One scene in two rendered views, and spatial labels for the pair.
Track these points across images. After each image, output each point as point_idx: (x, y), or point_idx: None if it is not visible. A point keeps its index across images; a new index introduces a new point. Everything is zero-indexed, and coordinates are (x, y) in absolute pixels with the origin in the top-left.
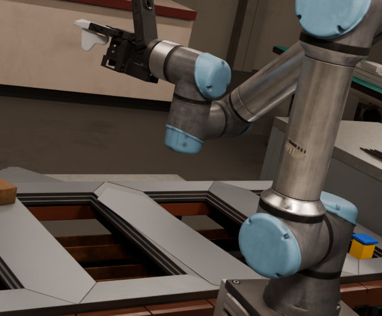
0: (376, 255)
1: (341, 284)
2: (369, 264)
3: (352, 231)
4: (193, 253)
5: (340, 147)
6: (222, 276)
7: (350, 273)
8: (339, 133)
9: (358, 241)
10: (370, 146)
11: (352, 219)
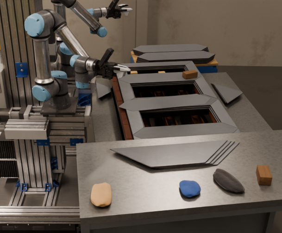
0: None
1: (130, 132)
2: None
3: (60, 52)
4: (150, 102)
5: (236, 134)
6: (132, 103)
7: (134, 133)
8: (272, 146)
9: None
10: (250, 151)
11: (59, 48)
